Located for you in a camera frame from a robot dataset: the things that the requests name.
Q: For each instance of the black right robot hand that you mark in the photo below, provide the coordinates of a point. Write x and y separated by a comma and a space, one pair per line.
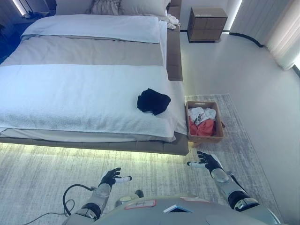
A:
211, 162

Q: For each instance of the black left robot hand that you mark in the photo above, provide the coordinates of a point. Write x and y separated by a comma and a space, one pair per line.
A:
109, 178

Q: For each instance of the black garment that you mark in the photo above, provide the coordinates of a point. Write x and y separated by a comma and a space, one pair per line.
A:
153, 102

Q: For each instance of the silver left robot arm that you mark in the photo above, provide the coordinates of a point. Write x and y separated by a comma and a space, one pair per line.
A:
100, 193

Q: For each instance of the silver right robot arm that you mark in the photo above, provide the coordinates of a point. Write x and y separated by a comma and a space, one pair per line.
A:
225, 185

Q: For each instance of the brown woven laundry basket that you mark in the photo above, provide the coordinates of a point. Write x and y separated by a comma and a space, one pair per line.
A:
206, 139

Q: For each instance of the grey bed cover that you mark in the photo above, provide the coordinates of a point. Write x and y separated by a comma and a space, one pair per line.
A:
82, 52

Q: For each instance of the silver robot left leg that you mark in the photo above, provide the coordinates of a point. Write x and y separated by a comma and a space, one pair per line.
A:
124, 199

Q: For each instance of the white mattress sheet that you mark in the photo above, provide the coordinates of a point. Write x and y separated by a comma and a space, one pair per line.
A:
93, 136

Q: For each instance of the white printed garment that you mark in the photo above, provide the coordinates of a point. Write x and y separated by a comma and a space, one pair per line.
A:
206, 113

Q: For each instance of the silver robot torso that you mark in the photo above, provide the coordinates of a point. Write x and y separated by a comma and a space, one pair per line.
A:
187, 215

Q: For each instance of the grey patterned rug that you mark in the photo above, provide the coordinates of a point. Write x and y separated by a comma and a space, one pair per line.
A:
35, 175

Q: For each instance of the white textured blanket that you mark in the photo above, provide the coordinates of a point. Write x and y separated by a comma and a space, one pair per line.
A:
70, 98

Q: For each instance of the black curved floor track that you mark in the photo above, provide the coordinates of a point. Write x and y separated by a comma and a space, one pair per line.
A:
250, 38

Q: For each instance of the brown wooden nightstand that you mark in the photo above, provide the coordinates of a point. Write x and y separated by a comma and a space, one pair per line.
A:
207, 23

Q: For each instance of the cream curtain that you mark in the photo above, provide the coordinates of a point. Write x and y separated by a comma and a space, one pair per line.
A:
281, 35

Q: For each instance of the crumpled white cloth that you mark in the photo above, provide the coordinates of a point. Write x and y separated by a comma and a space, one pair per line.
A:
173, 21

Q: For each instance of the white folded duvet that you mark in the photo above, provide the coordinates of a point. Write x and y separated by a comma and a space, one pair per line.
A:
93, 27

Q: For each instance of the white pillow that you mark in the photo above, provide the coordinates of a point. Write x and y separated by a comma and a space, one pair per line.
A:
143, 7

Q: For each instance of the grey striped pillow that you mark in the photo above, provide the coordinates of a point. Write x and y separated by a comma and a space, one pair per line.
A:
103, 7

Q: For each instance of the grey headboard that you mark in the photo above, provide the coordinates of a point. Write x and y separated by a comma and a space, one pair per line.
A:
70, 7

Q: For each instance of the brown upholstered bed frame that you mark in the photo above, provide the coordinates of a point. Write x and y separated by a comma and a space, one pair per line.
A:
174, 58

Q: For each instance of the vertical wall light strip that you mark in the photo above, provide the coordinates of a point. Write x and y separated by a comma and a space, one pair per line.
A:
17, 7

